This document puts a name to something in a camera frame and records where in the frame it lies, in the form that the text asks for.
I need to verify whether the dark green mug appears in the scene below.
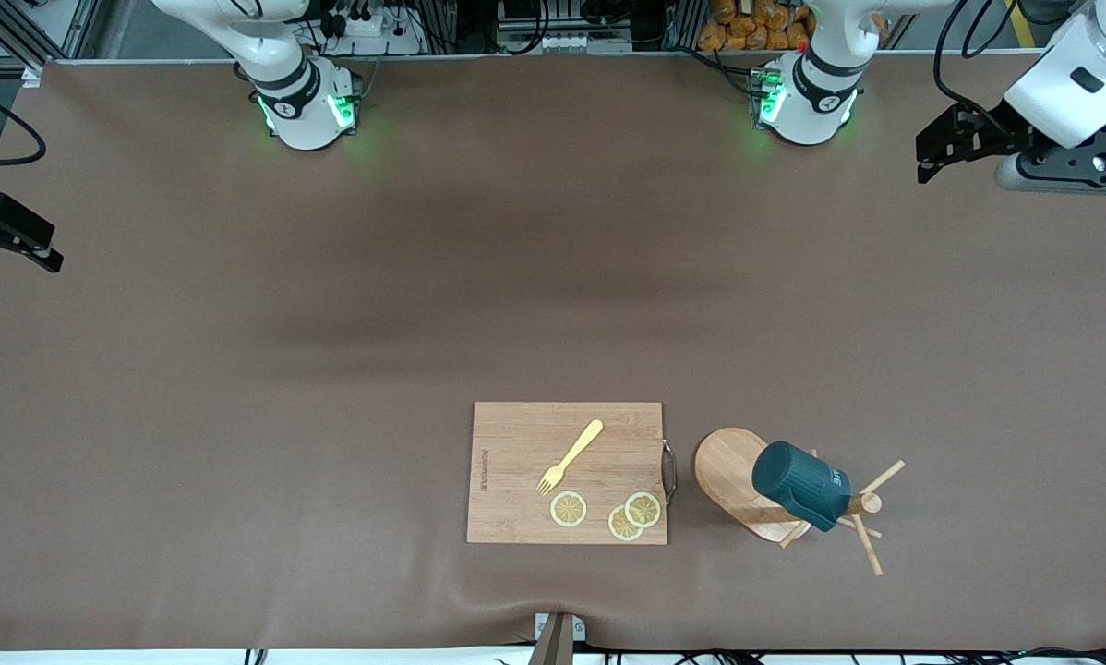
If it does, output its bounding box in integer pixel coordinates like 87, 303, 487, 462
751, 441, 852, 534

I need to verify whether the wooden mug tree rack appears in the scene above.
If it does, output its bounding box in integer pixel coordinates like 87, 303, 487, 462
694, 427, 907, 577

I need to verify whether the bag of orange snacks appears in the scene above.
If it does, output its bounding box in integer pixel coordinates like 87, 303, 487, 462
698, 0, 817, 52

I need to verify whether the black electronics box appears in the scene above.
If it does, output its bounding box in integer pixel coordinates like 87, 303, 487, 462
496, 0, 642, 54

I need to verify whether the white power strip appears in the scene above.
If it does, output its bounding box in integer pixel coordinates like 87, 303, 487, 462
325, 9, 425, 56

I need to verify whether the yellow plastic fork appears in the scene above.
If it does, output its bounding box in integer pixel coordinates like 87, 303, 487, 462
536, 419, 605, 496

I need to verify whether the bamboo cutting board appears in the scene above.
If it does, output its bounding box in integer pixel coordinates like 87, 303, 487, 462
466, 401, 679, 546

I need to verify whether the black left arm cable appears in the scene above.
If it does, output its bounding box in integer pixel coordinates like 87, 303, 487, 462
935, 0, 1011, 114

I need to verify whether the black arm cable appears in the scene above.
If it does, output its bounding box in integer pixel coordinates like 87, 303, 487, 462
935, 0, 1011, 114
0, 81, 47, 168

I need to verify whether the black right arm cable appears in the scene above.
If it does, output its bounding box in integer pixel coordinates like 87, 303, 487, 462
0, 81, 47, 168

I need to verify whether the aluminium frame post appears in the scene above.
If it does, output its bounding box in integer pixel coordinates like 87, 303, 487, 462
0, 0, 102, 86

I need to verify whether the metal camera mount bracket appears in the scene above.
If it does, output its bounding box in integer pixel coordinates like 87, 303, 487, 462
528, 611, 587, 665

